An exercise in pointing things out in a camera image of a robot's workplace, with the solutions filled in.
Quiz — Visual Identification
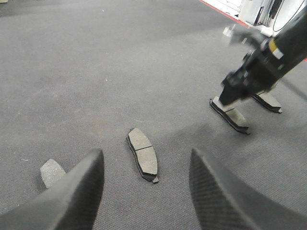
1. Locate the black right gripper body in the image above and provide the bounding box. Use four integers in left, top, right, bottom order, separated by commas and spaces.
222, 47, 288, 98

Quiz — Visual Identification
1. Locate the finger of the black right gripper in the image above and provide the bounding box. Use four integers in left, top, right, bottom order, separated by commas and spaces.
219, 87, 241, 106

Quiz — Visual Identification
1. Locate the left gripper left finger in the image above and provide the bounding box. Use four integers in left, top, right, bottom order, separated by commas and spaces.
0, 149, 105, 230

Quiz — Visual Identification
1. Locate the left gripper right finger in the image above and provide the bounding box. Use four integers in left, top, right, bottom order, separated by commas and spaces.
189, 149, 307, 230

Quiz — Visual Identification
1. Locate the grey brake pad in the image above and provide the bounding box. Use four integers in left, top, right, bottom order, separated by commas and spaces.
127, 127, 159, 184
252, 92, 283, 114
40, 159, 66, 188
209, 96, 250, 134

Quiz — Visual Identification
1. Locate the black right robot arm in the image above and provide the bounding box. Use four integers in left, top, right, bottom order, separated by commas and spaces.
219, 8, 307, 106

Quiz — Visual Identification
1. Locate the white conveyor side guard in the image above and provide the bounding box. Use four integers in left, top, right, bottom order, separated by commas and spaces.
202, 0, 307, 35

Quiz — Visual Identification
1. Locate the dark conveyor belt mat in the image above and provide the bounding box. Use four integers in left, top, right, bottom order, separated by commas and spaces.
0, 0, 307, 230

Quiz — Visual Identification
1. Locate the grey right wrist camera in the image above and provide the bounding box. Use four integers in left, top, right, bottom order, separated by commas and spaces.
223, 24, 268, 47

